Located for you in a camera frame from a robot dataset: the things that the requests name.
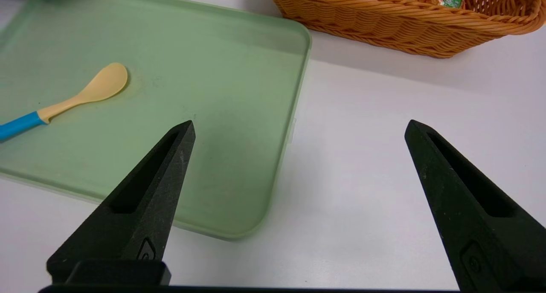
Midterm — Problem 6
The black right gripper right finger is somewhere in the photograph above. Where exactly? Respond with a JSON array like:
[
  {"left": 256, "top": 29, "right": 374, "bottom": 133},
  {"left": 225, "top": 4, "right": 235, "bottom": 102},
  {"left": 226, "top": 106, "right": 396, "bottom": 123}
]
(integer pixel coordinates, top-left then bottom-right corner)
[{"left": 404, "top": 119, "right": 546, "bottom": 292}]

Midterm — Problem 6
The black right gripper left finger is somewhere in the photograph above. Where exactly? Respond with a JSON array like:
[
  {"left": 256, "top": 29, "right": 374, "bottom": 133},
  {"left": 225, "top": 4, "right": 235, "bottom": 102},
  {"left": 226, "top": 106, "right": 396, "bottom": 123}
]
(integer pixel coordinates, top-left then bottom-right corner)
[{"left": 46, "top": 120, "right": 196, "bottom": 284}]

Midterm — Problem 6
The orange wicker basket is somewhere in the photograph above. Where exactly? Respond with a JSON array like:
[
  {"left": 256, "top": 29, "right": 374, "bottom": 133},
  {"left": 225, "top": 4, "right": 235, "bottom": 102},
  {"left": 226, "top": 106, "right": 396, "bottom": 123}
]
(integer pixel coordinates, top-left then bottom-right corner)
[{"left": 259, "top": 0, "right": 546, "bottom": 59}]

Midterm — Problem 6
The light green plastic tray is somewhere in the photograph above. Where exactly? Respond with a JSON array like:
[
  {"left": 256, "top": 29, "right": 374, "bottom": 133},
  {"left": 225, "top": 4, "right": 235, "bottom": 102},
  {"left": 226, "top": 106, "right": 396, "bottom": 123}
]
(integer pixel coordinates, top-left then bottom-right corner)
[{"left": 0, "top": 0, "right": 312, "bottom": 241}]

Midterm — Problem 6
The yellow spoon with blue handle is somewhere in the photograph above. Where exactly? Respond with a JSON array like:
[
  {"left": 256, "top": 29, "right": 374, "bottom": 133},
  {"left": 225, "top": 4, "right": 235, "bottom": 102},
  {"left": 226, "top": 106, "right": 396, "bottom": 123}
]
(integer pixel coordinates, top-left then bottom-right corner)
[{"left": 0, "top": 62, "right": 128, "bottom": 142}]

